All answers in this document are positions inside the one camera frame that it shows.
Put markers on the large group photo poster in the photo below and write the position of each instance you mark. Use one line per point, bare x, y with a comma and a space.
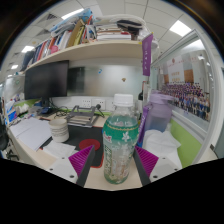
186, 93

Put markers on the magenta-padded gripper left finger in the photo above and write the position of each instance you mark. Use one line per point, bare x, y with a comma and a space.
63, 168

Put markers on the black computer monitor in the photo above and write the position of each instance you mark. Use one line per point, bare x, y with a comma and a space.
46, 80

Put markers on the white paper sheet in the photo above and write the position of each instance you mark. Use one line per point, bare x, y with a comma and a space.
36, 136
23, 127

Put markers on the white patterned ceramic mug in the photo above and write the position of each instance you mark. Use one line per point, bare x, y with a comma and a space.
59, 130

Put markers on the green-labelled clear drink bottle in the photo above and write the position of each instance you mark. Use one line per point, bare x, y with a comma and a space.
120, 140

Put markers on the small printed paper slip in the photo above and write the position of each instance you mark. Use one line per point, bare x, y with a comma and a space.
60, 149

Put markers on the dark wine bottle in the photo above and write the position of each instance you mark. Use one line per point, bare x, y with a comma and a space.
141, 95

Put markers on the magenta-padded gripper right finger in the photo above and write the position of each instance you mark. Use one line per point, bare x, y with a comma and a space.
165, 168

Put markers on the crumpled white tissue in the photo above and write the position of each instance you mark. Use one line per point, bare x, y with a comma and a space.
161, 143

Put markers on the black desk mat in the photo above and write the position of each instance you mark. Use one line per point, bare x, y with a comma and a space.
81, 132

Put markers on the flat round red coaster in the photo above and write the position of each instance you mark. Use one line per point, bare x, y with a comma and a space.
89, 144

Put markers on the white wall power socket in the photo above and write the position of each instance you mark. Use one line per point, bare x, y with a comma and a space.
98, 104
86, 102

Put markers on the black office chair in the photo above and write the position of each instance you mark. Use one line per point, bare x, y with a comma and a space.
4, 136

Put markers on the wooden shelf with books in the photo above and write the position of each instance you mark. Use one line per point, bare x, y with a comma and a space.
100, 50

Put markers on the small blue device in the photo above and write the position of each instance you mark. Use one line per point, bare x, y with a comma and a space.
45, 110

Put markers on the grey metal laptop stand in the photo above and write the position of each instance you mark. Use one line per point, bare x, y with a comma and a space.
81, 116

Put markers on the translucent purple water bottle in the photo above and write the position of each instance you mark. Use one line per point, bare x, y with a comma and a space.
158, 113

